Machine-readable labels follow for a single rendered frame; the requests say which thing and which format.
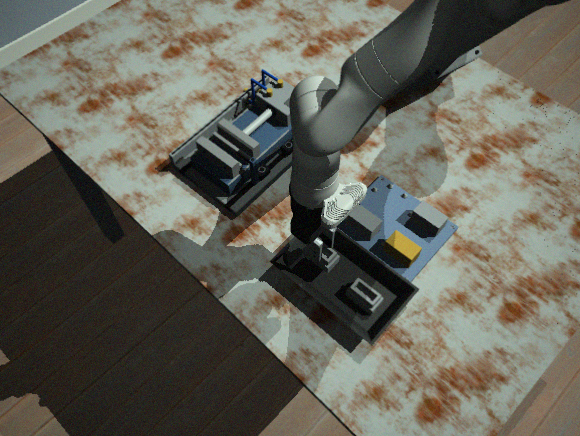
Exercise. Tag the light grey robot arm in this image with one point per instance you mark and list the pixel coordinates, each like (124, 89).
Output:
(392, 60)

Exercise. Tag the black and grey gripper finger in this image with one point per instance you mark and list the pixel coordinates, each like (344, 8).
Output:
(316, 249)
(328, 237)

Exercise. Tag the grey flat bar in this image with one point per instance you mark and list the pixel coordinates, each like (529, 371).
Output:
(226, 144)

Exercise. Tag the yellow rectangular block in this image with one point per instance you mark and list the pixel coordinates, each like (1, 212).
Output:
(402, 249)

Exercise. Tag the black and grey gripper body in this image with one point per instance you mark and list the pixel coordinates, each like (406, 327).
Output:
(315, 210)

